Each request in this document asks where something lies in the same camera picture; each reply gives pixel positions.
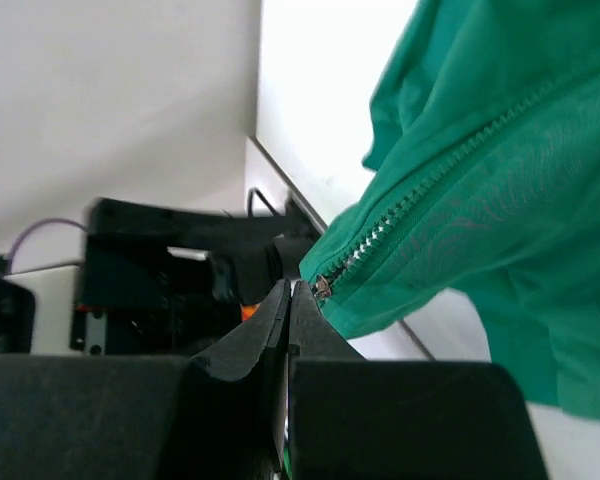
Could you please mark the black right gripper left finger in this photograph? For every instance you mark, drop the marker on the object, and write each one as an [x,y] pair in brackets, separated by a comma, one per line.
[217,415]

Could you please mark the silver zipper pull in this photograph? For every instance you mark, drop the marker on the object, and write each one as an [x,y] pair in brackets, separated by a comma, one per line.
[322,287]

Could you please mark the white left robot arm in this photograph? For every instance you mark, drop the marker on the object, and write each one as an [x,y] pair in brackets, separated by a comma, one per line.
[152,280]

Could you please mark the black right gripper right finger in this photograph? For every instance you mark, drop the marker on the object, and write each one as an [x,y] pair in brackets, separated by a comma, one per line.
[353,418]

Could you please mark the green jacket white lining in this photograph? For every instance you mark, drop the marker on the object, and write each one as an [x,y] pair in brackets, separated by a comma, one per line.
[486,162]

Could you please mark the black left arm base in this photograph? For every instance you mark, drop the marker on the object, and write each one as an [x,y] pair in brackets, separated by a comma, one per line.
[294,233]

